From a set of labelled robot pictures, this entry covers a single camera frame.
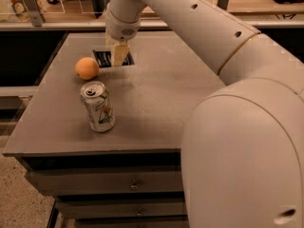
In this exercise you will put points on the grey horizontal rail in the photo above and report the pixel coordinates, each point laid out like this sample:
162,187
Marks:
148,25

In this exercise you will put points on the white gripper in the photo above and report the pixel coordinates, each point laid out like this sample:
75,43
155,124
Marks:
120,30

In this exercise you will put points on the left grey metal bracket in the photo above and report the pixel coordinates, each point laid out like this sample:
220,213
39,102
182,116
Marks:
35,14

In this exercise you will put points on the top drawer round knob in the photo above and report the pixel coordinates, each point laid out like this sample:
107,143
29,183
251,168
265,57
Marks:
134,186

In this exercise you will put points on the orange fruit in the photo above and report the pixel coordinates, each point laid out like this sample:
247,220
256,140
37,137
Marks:
87,68

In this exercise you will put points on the orange white snack bag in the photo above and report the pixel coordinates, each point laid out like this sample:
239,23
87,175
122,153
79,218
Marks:
15,11

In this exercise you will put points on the blue rxbar blueberry wrapper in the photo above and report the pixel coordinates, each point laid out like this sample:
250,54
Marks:
104,59

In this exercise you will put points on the grey drawer cabinet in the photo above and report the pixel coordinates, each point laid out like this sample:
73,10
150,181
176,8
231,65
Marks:
89,173

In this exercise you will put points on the white green soda can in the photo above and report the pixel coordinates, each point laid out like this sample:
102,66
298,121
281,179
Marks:
98,107

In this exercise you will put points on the drawer round knob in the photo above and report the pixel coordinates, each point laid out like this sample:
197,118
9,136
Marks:
134,186
139,213

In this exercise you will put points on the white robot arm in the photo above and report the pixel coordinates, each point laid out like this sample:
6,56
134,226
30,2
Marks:
242,158

